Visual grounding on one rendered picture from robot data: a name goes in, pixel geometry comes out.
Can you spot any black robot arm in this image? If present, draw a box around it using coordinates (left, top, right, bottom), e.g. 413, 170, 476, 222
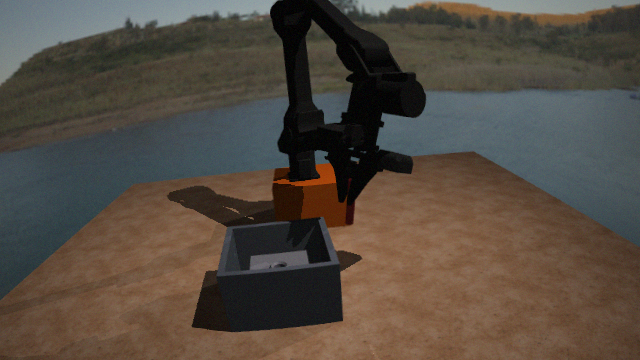
270, 0, 426, 182

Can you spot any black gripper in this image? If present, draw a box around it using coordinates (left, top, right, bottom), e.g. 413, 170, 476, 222
302, 107, 414, 206

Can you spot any dark red peg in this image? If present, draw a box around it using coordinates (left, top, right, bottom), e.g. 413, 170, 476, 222
346, 178, 355, 225

